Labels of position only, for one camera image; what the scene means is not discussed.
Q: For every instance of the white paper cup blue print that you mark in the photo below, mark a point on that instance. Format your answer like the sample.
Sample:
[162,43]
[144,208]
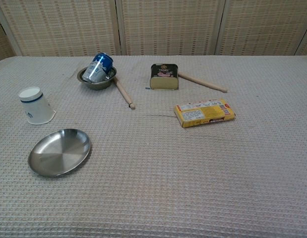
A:
[36,109]

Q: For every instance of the wooden drumstick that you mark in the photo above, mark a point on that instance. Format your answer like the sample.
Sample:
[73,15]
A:
[202,83]
[123,93]

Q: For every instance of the black luncheon meat tin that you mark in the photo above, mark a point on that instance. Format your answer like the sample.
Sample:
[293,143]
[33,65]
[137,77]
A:
[164,75]

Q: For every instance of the yellow cardboard food box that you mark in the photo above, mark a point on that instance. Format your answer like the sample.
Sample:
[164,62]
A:
[205,112]

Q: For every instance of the beige waffle weave tablecloth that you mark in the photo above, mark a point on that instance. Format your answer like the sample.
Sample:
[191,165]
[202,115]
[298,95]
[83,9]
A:
[168,173]

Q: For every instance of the stainless steel bowl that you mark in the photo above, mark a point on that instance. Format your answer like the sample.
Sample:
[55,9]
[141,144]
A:
[98,86]

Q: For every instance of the blue and white drink can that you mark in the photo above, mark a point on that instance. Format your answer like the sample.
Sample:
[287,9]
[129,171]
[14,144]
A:
[98,65]

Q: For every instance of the woven bamboo screen panel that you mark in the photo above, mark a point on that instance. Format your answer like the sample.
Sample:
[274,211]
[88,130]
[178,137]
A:
[264,27]
[61,27]
[170,27]
[2,42]

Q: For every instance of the round stainless steel plate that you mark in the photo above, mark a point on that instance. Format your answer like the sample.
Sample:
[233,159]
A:
[59,153]

